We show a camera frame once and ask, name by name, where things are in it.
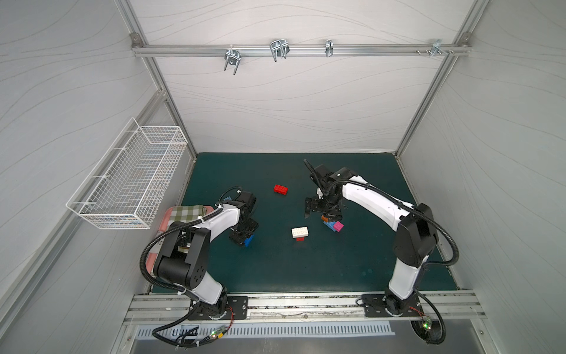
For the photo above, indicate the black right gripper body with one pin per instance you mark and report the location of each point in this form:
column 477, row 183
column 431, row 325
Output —
column 322, row 205

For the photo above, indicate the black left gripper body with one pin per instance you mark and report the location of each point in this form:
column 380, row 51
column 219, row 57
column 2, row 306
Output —
column 243, row 231

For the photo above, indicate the dark blue lego brick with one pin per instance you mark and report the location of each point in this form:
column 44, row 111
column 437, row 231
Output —
column 248, row 240

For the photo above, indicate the light blue lego brick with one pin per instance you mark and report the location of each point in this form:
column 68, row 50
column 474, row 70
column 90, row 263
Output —
column 330, row 225

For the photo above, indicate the pink lego brick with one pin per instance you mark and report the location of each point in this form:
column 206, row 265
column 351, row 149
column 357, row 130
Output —
column 337, row 226

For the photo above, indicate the white lego brick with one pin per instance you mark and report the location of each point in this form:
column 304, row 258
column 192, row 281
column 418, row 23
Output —
column 299, row 232

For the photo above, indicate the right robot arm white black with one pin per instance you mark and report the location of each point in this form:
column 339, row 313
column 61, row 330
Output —
column 413, row 234

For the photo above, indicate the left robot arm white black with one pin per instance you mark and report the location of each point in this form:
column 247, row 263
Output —
column 183, row 259

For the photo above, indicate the red sloped lego brick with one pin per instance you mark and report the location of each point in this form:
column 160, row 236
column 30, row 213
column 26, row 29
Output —
column 282, row 190

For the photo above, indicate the green table mat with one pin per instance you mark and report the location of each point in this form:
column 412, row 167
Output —
column 358, row 258

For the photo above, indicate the green checkered cloth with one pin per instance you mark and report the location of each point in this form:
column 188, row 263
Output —
column 186, row 213

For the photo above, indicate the pink tray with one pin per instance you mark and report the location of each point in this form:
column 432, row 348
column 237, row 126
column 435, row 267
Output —
column 154, row 252

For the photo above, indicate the white vent strip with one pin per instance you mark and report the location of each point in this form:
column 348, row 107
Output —
column 277, row 330

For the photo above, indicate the metal hook clamp middle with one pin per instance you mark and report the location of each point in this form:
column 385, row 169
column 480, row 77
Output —
column 279, row 49

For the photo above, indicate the metal hook clamp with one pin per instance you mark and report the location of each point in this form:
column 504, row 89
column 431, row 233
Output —
column 279, row 49
column 232, row 58

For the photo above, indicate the metal hook clamp left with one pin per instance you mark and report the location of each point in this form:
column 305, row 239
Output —
column 232, row 58

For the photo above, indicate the aluminium top crossbar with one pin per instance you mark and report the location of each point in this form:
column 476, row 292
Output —
column 296, row 50

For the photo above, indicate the white wire basket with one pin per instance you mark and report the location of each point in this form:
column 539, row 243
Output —
column 125, row 188

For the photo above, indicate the metal ring clamp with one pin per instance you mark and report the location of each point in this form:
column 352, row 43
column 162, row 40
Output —
column 329, row 48

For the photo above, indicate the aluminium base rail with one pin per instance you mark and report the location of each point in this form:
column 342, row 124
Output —
column 157, row 309

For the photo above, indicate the metal bracket clamp right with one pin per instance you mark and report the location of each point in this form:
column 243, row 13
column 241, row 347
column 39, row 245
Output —
column 436, row 49

